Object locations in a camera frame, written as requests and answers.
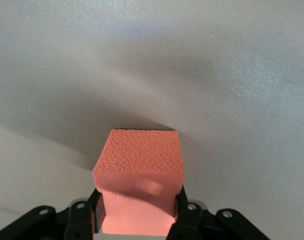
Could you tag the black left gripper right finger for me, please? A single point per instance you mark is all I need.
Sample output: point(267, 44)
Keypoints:
point(189, 222)

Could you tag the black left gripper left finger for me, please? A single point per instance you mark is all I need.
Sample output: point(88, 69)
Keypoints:
point(79, 220)

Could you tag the orange foam cube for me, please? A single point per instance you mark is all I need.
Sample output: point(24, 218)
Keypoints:
point(141, 155)

